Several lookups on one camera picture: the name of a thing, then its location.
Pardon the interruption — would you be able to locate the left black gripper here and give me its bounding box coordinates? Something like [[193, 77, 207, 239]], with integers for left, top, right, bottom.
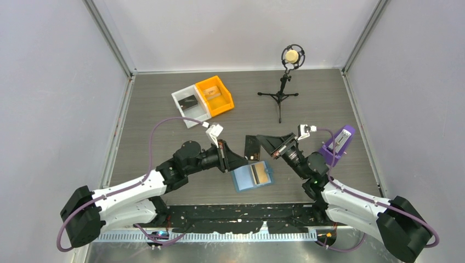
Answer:
[[185, 138, 247, 175]]

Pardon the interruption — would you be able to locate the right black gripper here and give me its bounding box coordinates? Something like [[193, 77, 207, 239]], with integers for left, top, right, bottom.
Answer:
[[256, 133, 309, 180]]

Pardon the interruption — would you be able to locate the blue card holder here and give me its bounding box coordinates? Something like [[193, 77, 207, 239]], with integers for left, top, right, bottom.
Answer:
[[231, 161, 274, 193]]

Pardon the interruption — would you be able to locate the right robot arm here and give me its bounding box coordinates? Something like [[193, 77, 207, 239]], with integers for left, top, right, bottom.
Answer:
[[257, 133, 438, 262]]

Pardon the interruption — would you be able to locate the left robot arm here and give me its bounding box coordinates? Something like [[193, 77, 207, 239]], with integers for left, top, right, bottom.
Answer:
[[56, 140, 248, 252]]

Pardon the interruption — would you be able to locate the gold credit card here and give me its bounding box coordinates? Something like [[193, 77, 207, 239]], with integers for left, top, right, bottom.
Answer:
[[251, 162, 270, 185]]

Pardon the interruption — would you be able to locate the card in orange bin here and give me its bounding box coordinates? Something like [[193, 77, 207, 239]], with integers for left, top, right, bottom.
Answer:
[[203, 85, 222, 100]]

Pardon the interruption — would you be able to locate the black tripod mic stand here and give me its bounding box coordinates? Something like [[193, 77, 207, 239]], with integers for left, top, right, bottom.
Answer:
[[257, 70, 299, 123]]

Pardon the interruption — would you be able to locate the orange plastic bin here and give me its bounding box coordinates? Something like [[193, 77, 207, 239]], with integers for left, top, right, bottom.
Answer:
[[195, 76, 235, 117]]

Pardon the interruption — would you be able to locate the purple metronome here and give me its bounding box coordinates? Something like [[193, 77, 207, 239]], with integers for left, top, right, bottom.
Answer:
[[318, 125, 356, 167]]

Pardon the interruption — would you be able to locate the white plastic bin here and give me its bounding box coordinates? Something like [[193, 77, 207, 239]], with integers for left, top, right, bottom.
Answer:
[[171, 84, 212, 122]]

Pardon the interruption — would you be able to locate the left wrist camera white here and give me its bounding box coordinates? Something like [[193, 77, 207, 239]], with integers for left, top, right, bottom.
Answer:
[[202, 122, 224, 147]]

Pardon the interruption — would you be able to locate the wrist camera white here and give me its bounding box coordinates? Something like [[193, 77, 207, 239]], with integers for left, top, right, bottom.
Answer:
[[297, 124, 317, 141], [202, 122, 224, 147]]

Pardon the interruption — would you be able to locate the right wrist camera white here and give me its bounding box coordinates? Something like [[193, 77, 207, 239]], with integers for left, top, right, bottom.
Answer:
[[297, 124, 317, 141]]

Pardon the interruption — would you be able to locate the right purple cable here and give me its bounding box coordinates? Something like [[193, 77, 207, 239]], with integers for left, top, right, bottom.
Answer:
[[316, 128, 440, 253]]

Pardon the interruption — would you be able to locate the purple cable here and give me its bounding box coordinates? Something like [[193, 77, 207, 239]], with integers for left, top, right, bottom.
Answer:
[[56, 117, 209, 253], [316, 128, 440, 253]]

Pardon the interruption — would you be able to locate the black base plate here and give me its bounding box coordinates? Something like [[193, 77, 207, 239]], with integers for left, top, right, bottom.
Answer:
[[140, 203, 334, 234]]

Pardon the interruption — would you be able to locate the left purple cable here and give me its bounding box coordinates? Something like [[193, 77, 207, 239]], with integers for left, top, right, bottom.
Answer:
[[56, 117, 209, 253]]

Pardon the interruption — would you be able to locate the microphone with shock mount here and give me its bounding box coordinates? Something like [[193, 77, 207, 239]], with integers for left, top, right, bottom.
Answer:
[[281, 44, 305, 71]]

